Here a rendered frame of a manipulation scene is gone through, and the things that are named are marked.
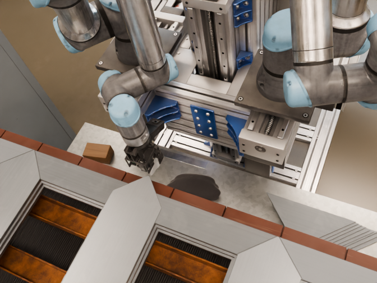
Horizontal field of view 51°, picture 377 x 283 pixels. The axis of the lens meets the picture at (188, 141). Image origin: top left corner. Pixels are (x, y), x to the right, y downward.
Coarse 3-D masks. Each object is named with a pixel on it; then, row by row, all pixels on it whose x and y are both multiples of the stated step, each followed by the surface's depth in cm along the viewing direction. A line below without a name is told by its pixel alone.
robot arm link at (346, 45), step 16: (336, 0) 90; (352, 0) 88; (336, 16) 93; (352, 16) 92; (368, 16) 94; (336, 32) 95; (352, 32) 94; (336, 48) 99; (352, 48) 99; (368, 48) 99
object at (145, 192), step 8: (128, 184) 129; (136, 184) 128; (144, 184) 128; (120, 192) 127; (128, 192) 127; (136, 192) 127; (144, 192) 126; (152, 192) 126; (144, 200) 125; (152, 200) 124
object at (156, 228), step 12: (36, 192) 134; (60, 192) 134; (72, 192) 131; (24, 204) 131; (96, 204) 129; (24, 216) 131; (12, 228) 128; (156, 228) 121; (0, 240) 125; (84, 240) 123; (180, 240) 120; (192, 240) 117; (0, 252) 125; (144, 252) 117; (216, 252) 115; (228, 252) 114; (132, 276) 114; (228, 276) 110
